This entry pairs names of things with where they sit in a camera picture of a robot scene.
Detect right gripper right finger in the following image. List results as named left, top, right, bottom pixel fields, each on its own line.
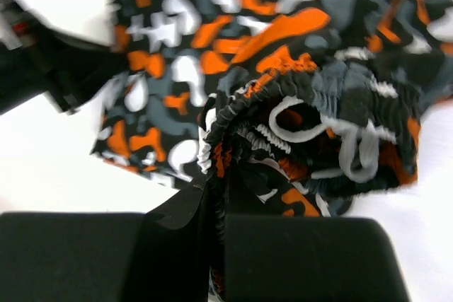
left=225, top=214, right=409, bottom=301

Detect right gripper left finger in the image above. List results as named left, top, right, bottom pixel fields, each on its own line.
left=1, top=185, right=212, bottom=301

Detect orange camouflage shorts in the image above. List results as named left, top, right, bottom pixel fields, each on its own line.
left=92, top=0, right=452, bottom=298

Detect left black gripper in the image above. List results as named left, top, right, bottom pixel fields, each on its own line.
left=1, top=0, right=127, bottom=113

